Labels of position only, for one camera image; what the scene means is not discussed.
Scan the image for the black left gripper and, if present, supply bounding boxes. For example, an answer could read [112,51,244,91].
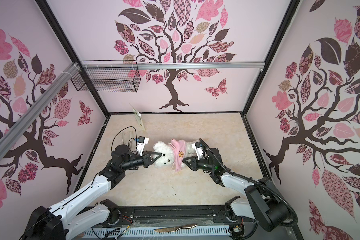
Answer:
[122,150,162,171]

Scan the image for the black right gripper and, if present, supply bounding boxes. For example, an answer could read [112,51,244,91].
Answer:
[182,155,215,173]

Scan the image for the white teddy bear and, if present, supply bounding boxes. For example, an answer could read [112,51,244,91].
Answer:
[153,141,196,169]

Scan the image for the pink teddy hoodie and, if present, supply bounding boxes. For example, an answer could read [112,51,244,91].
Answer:
[169,139,187,172]

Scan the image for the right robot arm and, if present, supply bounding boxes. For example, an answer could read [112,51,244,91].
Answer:
[183,148,297,232]

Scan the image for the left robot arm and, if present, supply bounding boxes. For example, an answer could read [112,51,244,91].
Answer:
[20,145,162,240]

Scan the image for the metal kitchen tongs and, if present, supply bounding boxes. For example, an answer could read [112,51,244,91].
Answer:
[122,131,135,150]

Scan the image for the aluminium crossbar rear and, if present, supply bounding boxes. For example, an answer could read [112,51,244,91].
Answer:
[82,62,265,70]

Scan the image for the aluminium crossbar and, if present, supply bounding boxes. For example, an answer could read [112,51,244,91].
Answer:
[0,63,79,161]
[82,62,265,70]

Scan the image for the aluminium crossbar left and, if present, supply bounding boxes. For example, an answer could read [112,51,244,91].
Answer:
[0,63,79,161]

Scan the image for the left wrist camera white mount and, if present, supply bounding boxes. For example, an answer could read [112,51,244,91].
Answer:
[136,136,149,156]

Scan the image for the black corrugated cable hose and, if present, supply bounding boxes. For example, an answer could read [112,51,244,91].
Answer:
[198,137,299,227]

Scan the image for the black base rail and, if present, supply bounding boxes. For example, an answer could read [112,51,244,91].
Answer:
[118,205,254,225]

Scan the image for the black wire basket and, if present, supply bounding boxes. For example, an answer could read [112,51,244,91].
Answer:
[71,60,142,93]

